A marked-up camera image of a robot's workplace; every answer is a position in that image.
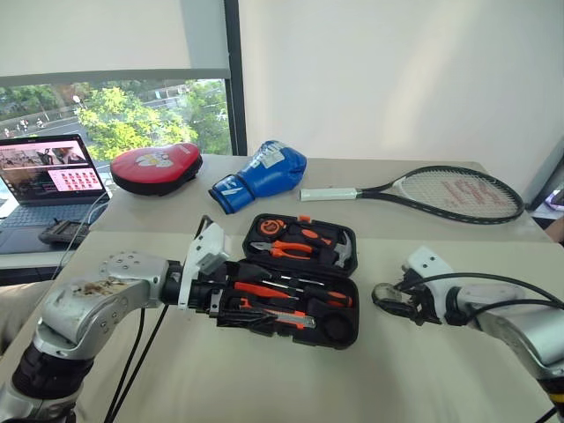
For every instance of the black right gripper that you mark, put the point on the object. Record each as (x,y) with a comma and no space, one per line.
(425,304)

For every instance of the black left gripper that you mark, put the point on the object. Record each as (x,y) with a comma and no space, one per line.
(207,291)

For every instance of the black electrical tape roll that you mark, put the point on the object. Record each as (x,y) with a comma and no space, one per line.
(383,291)

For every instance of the orange voltage tester pen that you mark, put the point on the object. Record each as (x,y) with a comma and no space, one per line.
(264,291)

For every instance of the black orange utility knife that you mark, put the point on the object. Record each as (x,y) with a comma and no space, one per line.
(286,318)

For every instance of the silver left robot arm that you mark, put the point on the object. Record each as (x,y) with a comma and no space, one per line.
(88,299)

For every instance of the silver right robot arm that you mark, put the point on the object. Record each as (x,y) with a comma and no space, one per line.
(520,326)

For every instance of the black tool case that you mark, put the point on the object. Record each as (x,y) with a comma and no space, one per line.
(339,326)

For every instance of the silver claw hammer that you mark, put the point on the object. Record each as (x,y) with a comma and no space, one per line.
(346,253)

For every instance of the orange black tape measure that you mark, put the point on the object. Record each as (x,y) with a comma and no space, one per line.
(269,227)

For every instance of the stubby orange black screwdriver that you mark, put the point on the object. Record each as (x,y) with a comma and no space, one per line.
(310,234)

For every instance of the black tennis racket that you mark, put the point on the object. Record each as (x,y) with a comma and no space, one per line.
(440,209)

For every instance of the blue boxing glove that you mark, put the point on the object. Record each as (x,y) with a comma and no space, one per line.
(269,174)

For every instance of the red boxing focus mitt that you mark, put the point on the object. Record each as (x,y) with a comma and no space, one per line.
(152,169)

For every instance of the dark furniture with purple item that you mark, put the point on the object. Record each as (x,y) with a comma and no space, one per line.
(551,189)

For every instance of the black handheld controller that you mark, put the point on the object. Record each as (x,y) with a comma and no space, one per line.
(64,232)

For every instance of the person's beige trouser leg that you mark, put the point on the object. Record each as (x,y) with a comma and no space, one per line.
(22,308)

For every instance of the open laptop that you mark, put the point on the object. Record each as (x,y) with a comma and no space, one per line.
(48,176)

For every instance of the white roller window blind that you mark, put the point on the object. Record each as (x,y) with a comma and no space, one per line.
(88,35)

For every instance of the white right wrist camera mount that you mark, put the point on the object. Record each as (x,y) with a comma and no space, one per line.
(429,264)

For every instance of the dark window frame post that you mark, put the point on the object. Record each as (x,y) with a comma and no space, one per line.
(235,88)

